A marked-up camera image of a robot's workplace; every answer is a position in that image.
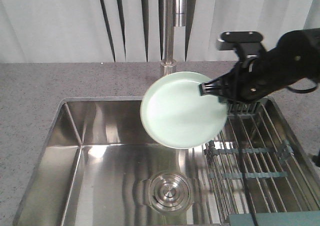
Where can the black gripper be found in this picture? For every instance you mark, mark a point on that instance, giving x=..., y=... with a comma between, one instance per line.
x=257, y=73

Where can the mint green plate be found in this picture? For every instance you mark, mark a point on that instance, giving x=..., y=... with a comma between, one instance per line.
x=176, y=115

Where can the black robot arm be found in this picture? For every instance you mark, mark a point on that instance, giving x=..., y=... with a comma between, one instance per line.
x=309, y=42

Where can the chrome faucet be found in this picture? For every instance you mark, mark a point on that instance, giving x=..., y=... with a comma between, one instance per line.
x=175, y=15

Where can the steel sink drain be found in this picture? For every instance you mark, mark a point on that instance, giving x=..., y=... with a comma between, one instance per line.
x=167, y=192

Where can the stainless steel sink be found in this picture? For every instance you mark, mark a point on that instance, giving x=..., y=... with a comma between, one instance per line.
x=95, y=155

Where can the white curtain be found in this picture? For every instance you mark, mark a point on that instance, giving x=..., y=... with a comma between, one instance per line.
x=38, y=31

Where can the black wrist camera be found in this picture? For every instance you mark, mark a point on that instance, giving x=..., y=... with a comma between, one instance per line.
x=227, y=40

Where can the teal wire dish rack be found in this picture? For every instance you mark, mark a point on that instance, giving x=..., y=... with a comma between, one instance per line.
x=256, y=167

